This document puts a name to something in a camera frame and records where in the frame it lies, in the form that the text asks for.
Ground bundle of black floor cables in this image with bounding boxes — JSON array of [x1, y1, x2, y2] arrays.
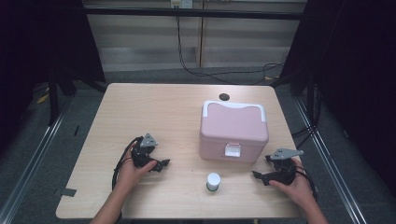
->
[[290, 122, 316, 150]]

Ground small white bottle green base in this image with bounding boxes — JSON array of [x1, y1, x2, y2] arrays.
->
[[205, 172, 222, 192]]

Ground person's left hand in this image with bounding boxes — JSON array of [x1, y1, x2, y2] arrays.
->
[[116, 143, 158, 192]]

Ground grey tape piece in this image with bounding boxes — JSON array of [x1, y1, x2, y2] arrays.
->
[[60, 188, 78, 198]]

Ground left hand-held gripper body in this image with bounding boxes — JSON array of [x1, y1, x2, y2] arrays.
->
[[130, 133, 159, 169]]

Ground black curtain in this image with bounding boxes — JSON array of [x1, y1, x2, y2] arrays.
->
[[279, 0, 396, 194], [0, 0, 106, 150]]

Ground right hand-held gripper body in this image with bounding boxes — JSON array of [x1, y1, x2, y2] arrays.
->
[[264, 147, 304, 187]]

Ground pink storage box white handle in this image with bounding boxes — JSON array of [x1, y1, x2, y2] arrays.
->
[[199, 100, 270, 163]]

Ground white wall socket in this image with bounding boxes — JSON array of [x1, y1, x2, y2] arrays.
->
[[170, 0, 194, 9]]

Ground black metal stand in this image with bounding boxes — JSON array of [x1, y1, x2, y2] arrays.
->
[[48, 69, 60, 126], [306, 71, 322, 125]]

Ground person's right hand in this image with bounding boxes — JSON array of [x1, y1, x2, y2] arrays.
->
[[269, 158, 316, 209]]

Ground aluminium floor rail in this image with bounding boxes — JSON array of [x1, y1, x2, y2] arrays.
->
[[0, 102, 73, 224], [293, 99, 368, 224]]

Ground long black floor cable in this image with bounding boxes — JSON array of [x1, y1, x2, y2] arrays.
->
[[177, 15, 286, 86]]

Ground black horizontal bar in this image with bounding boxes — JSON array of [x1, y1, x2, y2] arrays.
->
[[83, 7, 303, 21]]

